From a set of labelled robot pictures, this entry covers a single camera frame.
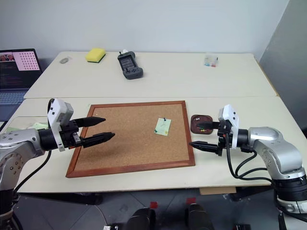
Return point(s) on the yellow green sponge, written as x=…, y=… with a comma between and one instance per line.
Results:
x=95, y=55

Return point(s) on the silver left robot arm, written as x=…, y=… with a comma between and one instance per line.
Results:
x=14, y=148

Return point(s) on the pale green paper note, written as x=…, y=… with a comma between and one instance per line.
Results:
x=163, y=126

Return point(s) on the grey handheld device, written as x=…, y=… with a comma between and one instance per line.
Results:
x=130, y=64

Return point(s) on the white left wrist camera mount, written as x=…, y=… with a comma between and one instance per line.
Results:
x=58, y=114

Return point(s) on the wood framed cork board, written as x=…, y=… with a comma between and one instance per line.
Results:
x=134, y=137

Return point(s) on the dark rounded right foot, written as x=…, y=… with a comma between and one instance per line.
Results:
x=197, y=216

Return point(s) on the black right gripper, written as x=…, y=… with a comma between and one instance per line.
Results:
x=223, y=134

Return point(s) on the light green cloth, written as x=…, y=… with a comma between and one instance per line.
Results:
x=36, y=126

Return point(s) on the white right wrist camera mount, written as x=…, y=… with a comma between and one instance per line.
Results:
x=230, y=119

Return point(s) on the brown square pin tray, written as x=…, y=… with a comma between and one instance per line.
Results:
x=202, y=124

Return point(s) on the open laptop computer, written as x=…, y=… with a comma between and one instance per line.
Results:
x=14, y=79

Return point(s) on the dark rounded foot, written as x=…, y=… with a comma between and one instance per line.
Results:
x=197, y=216
x=141, y=219

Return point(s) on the dark rounded left foot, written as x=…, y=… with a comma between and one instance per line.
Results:
x=141, y=219

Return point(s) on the small grey round object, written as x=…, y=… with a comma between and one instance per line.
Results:
x=64, y=60

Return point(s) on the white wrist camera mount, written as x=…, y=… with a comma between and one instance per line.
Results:
x=230, y=119
x=58, y=114

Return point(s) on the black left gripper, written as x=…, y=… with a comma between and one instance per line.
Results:
x=69, y=136

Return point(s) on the clear plastic pin box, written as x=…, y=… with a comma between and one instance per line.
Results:
x=211, y=60

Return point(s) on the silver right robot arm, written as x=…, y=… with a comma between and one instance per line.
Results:
x=275, y=153

